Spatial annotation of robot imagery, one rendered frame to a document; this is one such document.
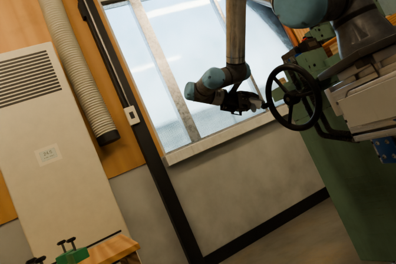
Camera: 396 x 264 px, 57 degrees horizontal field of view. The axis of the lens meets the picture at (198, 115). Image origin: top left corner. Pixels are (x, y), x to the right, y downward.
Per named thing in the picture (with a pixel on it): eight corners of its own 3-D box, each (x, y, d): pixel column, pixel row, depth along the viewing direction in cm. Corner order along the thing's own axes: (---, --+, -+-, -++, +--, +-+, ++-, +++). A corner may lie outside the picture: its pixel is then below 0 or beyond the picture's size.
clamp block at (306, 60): (289, 85, 161) (280, 66, 162) (308, 78, 168) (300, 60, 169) (313, 72, 148) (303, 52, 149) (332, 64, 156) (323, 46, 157)
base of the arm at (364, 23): (412, 27, 90) (394, -8, 91) (361, 49, 88) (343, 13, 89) (377, 48, 105) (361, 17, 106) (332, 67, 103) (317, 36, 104)
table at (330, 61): (261, 108, 180) (256, 96, 181) (300, 92, 196) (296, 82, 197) (363, 53, 129) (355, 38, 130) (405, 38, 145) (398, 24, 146)
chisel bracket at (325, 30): (311, 50, 171) (303, 34, 172) (329, 44, 179) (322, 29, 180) (323, 43, 165) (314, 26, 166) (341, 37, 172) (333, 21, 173)
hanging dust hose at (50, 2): (95, 149, 250) (23, -28, 266) (119, 140, 257) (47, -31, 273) (97, 145, 235) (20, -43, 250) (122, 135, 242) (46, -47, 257)
